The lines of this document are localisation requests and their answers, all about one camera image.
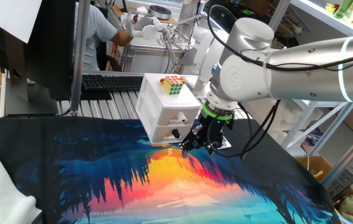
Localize white digital scale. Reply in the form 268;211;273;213
219;136;232;151

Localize green plastic bottle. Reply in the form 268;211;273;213
334;0;353;22

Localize person in light blue shirt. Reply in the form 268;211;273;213
75;2;118;72

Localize open cardboard box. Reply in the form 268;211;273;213
294;155;334;183

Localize sunset forest print tablecloth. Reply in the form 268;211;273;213
0;115;342;224

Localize black keyboard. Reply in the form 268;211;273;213
82;73;144;92

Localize white metal shelf rack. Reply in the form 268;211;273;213
268;0;353;187

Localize aluminium flight case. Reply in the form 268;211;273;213
106;9;195;74

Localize grey lettered sign plate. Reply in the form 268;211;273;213
325;166;353;200

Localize aluminium frame post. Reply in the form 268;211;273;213
69;0;92;116

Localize round black disc device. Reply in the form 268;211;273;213
149;4;172;20

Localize white drawer with black knob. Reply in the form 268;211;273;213
149;123;195;144

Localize white paper sheet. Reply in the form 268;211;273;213
0;0;43;44

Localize Rubik's cube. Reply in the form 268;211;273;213
162;75;186;96

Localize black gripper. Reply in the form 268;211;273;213
178;111;234;159

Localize white plastic drawer cabinet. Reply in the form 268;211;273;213
134;73;202;144

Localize white drawer with white handle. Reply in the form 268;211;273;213
155;105;202;127

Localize white teleoperation device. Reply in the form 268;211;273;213
120;6;207;74

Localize black monitor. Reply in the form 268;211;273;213
0;0;77;118

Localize white foam blocks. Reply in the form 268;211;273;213
246;99;324;144

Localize white cloth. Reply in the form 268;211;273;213
0;151;42;224

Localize slanted aluminium frame strut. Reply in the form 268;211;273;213
319;124;353;187

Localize green wrist flange ring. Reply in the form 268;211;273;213
202;101;233;121

